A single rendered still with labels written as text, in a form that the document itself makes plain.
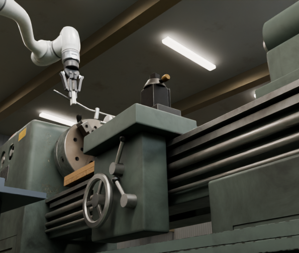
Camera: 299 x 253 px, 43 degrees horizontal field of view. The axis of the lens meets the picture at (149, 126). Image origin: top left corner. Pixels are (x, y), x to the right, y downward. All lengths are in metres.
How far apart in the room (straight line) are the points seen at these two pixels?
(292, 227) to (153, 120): 0.52
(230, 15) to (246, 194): 5.06
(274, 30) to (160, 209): 0.54
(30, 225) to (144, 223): 0.90
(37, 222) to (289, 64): 1.26
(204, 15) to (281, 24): 4.62
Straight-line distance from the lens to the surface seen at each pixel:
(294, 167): 0.69
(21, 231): 1.77
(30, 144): 1.88
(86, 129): 1.78
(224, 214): 0.78
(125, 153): 1.06
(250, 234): 0.66
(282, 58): 0.99
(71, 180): 1.56
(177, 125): 1.06
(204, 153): 0.95
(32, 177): 1.82
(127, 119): 1.01
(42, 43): 2.09
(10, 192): 1.17
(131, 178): 1.02
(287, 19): 1.04
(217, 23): 5.83
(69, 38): 2.03
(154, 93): 1.29
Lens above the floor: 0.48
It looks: 23 degrees up
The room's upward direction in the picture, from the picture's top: 1 degrees counter-clockwise
